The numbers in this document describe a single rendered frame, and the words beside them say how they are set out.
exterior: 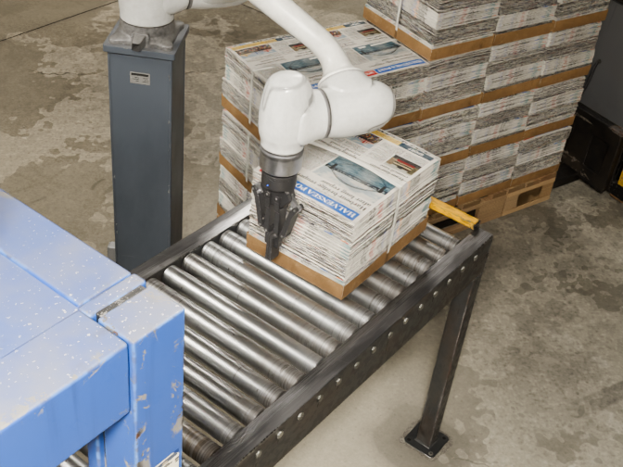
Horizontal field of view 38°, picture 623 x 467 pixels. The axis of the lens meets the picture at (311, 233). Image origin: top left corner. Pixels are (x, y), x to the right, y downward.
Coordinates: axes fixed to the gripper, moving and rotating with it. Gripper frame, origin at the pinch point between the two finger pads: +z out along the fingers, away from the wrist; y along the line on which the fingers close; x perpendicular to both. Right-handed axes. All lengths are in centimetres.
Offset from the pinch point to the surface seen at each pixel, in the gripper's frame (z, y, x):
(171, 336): -59, -48, 80
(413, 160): -9.5, -10.2, -38.8
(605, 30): 32, 19, -252
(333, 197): -9.6, -6.0, -12.5
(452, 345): 50, -26, -52
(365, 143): -9.7, 2.2, -36.6
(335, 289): 10.7, -12.5, -8.4
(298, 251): 6.4, -1.1, -8.8
